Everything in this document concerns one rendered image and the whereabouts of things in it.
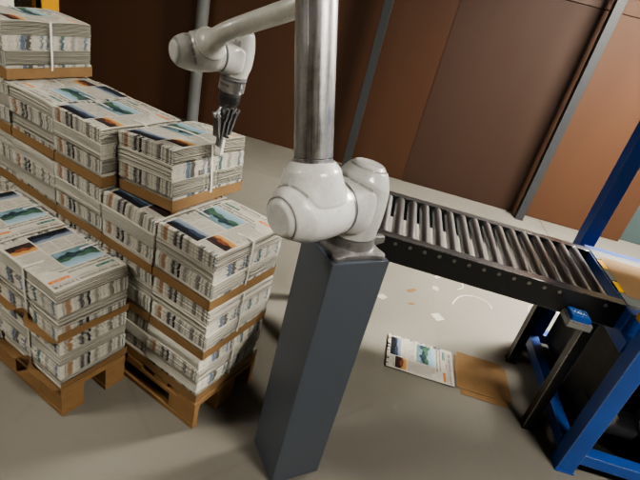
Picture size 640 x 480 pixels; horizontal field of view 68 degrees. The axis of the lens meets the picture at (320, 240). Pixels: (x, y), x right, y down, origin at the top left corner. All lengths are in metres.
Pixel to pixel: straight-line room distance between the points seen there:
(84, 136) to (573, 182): 4.65
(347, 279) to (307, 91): 0.55
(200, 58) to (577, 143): 4.38
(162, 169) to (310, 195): 0.73
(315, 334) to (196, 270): 0.48
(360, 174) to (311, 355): 0.60
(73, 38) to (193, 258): 1.19
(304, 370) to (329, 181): 0.68
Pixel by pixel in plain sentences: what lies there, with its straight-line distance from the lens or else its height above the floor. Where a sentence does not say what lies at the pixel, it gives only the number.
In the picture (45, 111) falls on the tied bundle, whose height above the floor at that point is 1.02.
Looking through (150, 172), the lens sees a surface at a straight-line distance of 1.80.
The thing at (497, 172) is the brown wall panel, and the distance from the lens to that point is 5.34.
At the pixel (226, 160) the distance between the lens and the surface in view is 1.90.
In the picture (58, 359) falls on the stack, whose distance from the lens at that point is 2.02.
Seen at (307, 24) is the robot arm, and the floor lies 1.59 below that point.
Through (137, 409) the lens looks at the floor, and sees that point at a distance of 2.22.
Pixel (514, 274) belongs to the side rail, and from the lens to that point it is 2.19.
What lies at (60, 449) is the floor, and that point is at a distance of 2.13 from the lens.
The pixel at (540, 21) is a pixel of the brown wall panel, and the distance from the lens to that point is 5.14.
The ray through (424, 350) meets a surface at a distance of 2.84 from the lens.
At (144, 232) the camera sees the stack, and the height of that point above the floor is 0.76.
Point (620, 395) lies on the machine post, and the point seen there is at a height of 0.50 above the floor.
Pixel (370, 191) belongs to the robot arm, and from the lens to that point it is 1.31.
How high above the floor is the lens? 1.68
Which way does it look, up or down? 28 degrees down
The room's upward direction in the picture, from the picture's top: 14 degrees clockwise
